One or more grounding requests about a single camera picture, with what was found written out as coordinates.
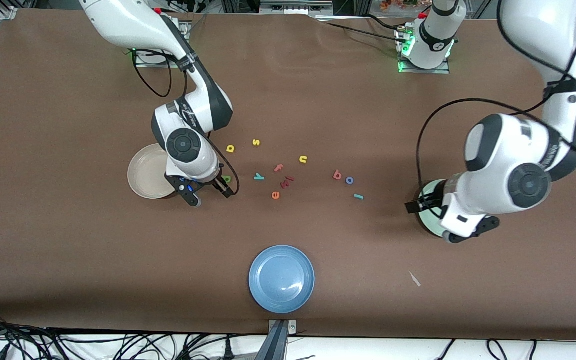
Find light green plate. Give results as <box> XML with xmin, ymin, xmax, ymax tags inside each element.
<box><xmin>417</xmin><ymin>179</ymin><xmax>453</xmax><ymax>239</ymax></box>

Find beige brown plate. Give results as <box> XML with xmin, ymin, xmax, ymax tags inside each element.
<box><xmin>127</xmin><ymin>143</ymin><xmax>177</xmax><ymax>200</ymax></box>

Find blue plate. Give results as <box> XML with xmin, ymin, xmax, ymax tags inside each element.
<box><xmin>248</xmin><ymin>244</ymin><xmax>316</xmax><ymax>315</ymax></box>

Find brown paper table cover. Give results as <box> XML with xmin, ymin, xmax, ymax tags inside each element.
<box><xmin>0</xmin><ymin>9</ymin><xmax>576</xmax><ymax>342</ymax></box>

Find orange decoration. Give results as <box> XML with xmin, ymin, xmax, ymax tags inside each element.
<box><xmin>380</xmin><ymin>0</ymin><xmax>419</xmax><ymax>12</ymax></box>

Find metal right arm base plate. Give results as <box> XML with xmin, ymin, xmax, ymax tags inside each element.
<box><xmin>134</xmin><ymin>49</ymin><xmax>175</xmax><ymax>69</ymax></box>

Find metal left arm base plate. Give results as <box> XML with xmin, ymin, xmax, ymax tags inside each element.
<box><xmin>397</xmin><ymin>27</ymin><xmax>451</xmax><ymax>75</ymax></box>

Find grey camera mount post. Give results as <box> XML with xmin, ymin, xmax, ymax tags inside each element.
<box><xmin>255</xmin><ymin>319</ymin><xmax>299</xmax><ymax>360</ymax></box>

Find black base supply cable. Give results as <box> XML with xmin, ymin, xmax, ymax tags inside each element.
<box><xmin>318</xmin><ymin>14</ymin><xmax>409</xmax><ymax>46</ymax></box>

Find grey metal frame equipment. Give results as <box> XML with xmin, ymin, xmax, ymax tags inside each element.
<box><xmin>259</xmin><ymin>0</ymin><xmax>334</xmax><ymax>16</ymax></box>

